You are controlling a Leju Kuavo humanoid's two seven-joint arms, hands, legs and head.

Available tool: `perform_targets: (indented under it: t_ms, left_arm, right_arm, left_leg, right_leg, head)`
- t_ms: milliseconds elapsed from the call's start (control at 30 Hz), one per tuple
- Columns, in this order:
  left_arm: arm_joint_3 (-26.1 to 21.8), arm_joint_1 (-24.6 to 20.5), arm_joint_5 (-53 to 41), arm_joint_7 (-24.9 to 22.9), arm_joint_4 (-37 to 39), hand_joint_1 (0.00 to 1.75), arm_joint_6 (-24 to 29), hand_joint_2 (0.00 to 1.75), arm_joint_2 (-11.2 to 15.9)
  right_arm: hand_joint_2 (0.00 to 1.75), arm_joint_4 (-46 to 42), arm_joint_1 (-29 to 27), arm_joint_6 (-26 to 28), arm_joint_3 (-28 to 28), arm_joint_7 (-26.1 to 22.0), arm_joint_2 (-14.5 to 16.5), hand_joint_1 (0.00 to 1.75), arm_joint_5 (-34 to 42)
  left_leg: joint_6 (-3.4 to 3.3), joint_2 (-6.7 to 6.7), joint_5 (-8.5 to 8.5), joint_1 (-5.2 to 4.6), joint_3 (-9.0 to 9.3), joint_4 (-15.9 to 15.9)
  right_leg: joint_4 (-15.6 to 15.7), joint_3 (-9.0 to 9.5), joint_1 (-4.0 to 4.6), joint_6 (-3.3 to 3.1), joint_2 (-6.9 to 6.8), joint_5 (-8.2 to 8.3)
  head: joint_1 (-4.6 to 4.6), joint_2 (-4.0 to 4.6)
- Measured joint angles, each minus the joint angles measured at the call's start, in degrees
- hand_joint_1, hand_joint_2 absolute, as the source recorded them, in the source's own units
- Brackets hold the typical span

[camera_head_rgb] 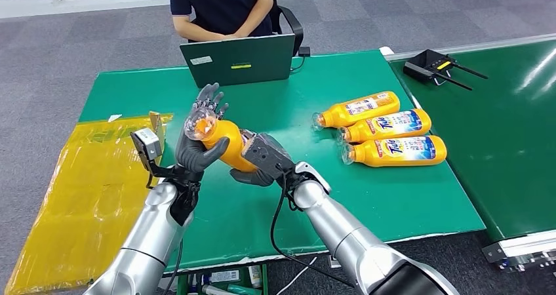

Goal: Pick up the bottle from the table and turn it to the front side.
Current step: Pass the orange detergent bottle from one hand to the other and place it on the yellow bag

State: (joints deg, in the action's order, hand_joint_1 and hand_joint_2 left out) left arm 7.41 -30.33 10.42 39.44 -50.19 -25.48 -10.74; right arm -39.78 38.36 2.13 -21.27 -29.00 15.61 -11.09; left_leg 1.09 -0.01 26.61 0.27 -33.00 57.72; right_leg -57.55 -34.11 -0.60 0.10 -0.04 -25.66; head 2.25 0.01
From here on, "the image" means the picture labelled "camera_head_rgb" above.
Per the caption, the person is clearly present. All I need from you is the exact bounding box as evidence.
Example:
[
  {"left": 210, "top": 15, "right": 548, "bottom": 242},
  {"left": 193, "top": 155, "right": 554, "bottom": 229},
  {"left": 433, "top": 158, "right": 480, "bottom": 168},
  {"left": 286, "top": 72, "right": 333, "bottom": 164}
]
[{"left": 167, "top": 0, "right": 277, "bottom": 43}]

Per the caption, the green bottle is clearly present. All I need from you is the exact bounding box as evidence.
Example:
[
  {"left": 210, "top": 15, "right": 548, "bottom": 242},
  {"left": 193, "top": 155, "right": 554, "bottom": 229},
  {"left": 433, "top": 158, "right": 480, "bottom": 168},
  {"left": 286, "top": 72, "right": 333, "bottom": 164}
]
[{"left": 226, "top": 284, "right": 262, "bottom": 295}]

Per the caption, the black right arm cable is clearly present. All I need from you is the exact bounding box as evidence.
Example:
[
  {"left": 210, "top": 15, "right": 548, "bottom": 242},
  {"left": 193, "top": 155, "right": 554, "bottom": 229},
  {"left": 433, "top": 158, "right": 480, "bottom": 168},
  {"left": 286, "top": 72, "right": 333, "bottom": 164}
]
[{"left": 269, "top": 173, "right": 355, "bottom": 288}]

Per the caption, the yellow taped flattened cardboard box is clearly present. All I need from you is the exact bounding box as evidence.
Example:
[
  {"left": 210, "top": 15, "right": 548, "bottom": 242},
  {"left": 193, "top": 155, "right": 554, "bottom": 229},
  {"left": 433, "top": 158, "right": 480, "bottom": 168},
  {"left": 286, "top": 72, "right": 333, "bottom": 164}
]
[{"left": 4, "top": 111, "right": 174, "bottom": 295}]

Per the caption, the white labelled box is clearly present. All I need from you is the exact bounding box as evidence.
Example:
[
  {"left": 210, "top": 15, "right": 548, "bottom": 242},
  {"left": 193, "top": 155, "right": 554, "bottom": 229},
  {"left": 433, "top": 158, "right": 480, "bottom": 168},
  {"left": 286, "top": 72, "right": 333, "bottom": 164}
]
[{"left": 209, "top": 269, "right": 241, "bottom": 285}]

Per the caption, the orange detergent bottle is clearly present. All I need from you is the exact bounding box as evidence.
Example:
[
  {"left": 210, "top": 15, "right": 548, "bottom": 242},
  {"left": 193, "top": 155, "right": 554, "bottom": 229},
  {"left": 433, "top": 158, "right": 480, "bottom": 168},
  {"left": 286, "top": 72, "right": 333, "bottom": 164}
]
[
  {"left": 311, "top": 90, "right": 401, "bottom": 130},
  {"left": 338, "top": 108, "right": 433, "bottom": 144},
  {"left": 342, "top": 135, "right": 448, "bottom": 168},
  {"left": 184, "top": 108, "right": 258, "bottom": 173}
]

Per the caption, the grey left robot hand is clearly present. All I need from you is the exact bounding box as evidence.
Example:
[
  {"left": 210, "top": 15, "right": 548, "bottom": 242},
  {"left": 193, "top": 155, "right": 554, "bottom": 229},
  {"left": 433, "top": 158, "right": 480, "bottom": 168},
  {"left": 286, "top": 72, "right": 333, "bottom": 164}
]
[{"left": 174, "top": 83, "right": 231, "bottom": 174}]

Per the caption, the dark green laptop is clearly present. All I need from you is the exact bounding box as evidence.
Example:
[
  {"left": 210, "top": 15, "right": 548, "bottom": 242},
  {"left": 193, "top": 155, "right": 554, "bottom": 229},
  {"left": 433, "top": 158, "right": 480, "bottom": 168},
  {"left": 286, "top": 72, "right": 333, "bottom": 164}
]
[{"left": 179, "top": 33, "right": 297, "bottom": 89}]

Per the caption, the white tube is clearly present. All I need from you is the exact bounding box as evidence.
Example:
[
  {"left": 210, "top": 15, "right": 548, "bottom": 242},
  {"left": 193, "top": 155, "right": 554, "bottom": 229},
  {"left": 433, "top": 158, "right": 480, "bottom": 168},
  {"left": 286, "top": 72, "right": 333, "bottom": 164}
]
[{"left": 201, "top": 285, "right": 237, "bottom": 295}]

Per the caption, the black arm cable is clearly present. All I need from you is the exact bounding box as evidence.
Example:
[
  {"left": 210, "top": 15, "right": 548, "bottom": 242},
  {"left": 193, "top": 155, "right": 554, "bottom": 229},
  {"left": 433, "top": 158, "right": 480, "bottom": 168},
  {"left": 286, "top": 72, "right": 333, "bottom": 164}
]
[
  {"left": 161, "top": 239, "right": 184, "bottom": 295},
  {"left": 269, "top": 173, "right": 355, "bottom": 288}
]

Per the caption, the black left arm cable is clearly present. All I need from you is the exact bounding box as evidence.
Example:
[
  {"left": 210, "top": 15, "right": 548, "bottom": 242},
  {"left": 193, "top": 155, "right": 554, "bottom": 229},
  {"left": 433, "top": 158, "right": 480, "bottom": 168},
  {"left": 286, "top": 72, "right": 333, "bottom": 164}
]
[{"left": 161, "top": 239, "right": 184, "bottom": 295}]

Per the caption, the black remote controller with antennas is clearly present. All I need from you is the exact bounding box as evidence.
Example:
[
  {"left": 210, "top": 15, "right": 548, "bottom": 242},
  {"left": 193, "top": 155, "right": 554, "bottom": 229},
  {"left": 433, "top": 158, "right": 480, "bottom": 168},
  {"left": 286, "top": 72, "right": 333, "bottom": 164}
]
[{"left": 403, "top": 49, "right": 490, "bottom": 92}]

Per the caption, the white bottle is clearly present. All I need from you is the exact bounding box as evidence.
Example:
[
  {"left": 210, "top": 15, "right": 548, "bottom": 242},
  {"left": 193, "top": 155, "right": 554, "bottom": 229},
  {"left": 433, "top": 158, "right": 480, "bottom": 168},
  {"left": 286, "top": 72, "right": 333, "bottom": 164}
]
[{"left": 247, "top": 265, "right": 263, "bottom": 290}]

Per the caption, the green conveyor belt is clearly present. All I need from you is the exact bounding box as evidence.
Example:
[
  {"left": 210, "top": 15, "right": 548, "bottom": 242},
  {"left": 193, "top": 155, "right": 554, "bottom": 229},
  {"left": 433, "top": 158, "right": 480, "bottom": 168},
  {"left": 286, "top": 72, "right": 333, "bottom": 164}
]
[{"left": 384, "top": 33, "right": 556, "bottom": 273}]

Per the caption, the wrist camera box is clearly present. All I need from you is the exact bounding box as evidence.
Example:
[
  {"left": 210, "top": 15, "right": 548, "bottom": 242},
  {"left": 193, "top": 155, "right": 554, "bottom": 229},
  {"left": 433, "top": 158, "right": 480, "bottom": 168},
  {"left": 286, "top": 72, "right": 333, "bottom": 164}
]
[
  {"left": 130, "top": 128, "right": 164, "bottom": 173},
  {"left": 241, "top": 133, "right": 297, "bottom": 178}
]

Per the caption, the white cable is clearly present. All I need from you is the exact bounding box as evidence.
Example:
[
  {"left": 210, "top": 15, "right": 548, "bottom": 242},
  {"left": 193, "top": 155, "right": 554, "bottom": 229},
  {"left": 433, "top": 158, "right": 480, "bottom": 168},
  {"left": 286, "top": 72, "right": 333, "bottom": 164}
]
[{"left": 277, "top": 256, "right": 319, "bottom": 295}]

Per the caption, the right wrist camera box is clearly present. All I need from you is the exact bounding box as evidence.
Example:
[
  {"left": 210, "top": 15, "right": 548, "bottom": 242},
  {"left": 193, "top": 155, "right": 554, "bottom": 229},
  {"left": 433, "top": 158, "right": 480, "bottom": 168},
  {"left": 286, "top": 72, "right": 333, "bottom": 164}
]
[{"left": 241, "top": 133, "right": 297, "bottom": 178}]

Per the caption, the green table mat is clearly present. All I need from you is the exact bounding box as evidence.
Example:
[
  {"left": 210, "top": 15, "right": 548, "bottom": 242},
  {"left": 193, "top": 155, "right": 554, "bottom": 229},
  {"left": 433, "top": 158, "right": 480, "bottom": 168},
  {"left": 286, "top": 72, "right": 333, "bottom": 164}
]
[{"left": 78, "top": 49, "right": 487, "bottom": 273}]

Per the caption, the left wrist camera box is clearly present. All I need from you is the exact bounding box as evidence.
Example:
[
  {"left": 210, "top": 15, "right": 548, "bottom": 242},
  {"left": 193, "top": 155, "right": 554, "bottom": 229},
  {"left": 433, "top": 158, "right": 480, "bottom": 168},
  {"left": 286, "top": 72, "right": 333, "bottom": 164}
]
[{"left": 130, "top": 128, "right": 164, "bottom": 173}]

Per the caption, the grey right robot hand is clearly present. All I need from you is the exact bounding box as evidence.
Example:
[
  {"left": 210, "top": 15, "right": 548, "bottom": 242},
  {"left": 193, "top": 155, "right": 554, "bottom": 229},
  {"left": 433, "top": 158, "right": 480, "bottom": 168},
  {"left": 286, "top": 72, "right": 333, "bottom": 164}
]
[{"left": 229, "top": 128, "right": 276, "bottom": 188}]

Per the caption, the black office chair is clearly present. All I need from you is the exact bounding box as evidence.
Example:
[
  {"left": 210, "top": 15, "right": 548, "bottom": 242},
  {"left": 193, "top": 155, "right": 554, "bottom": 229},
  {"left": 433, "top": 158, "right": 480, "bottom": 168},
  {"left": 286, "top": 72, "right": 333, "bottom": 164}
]
[{"left": 268, "top": 0, "right": 305, "bottom": 57}]

